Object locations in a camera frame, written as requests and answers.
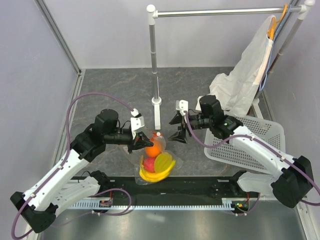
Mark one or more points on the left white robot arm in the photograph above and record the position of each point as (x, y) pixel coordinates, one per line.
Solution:
(41, 204)

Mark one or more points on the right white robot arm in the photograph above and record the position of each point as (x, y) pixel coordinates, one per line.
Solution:
(289, 179)

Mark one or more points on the yellow banana bunch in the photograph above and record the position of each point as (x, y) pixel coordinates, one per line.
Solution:
(153, 177)

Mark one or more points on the orange clothes hanger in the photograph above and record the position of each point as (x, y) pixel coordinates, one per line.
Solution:
(275, 22)

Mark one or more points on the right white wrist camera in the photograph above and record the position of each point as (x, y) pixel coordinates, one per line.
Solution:
(182, 105)

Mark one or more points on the white slotted cable duct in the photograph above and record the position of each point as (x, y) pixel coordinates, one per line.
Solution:
(99, 205)

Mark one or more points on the white plastic basket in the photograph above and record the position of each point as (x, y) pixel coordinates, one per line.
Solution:
(247, 152)

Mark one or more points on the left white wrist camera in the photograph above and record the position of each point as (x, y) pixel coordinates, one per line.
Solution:
(137, 122)

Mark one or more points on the metal clothes rack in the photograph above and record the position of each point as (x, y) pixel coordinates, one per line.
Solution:
(152, 14)

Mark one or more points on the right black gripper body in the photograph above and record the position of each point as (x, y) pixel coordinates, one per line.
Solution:
(184, 124)

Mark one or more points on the red apple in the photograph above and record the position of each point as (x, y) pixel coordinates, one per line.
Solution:
(149, 164)

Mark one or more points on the clear orange-zipper zip bag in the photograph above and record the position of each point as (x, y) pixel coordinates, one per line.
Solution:
(158, 139)

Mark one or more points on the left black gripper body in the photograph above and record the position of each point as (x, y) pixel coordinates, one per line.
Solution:
(130, 147)

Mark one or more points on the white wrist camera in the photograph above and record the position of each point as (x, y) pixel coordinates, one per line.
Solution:
(182, 105)
(137, 122)

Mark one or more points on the yellow lemon fruit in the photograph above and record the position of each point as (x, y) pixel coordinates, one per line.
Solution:
(162, 162)

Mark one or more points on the white cloth garment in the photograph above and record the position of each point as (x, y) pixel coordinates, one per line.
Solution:
(236, 91)

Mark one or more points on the orange fruit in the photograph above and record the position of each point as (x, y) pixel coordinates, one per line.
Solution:
(152, 151)

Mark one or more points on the blue clothes hanger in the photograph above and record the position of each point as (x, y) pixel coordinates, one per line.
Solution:
(268, 60)

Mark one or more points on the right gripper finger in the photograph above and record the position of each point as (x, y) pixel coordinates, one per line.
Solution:
(177, 119)
(179, 136)

